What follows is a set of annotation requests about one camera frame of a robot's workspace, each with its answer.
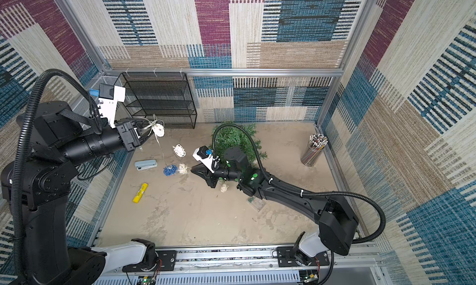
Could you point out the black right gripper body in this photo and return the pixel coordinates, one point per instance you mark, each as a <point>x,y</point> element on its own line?
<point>216,173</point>

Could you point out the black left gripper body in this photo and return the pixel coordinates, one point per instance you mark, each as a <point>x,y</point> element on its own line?
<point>126,134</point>

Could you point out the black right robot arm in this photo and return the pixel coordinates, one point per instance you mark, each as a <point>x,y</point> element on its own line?
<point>331,212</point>

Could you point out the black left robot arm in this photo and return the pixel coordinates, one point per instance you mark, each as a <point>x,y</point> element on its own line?
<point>37,186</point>

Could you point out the small green christmas tree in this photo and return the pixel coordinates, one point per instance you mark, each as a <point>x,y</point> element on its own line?
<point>228,137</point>

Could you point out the black mesh shelf rack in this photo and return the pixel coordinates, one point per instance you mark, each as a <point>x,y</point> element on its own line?
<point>165,96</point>

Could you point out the clear battery box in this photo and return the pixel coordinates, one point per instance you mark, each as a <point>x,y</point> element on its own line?
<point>257,203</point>

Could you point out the yellow marker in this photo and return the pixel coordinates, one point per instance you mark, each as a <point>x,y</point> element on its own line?
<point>140,193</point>

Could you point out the clear cup of pens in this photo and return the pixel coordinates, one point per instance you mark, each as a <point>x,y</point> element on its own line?
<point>317,142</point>

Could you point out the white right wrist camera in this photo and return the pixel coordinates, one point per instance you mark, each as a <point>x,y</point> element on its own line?
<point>205,155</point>

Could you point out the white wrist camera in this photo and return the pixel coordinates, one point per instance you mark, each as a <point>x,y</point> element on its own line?
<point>108,98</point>
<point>205,155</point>

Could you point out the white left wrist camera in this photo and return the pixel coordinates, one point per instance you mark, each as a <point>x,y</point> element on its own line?
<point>108,98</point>

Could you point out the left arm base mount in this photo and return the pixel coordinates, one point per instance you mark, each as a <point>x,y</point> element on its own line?
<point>163,260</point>

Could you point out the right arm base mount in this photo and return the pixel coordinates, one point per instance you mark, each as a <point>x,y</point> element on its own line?
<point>288,256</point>

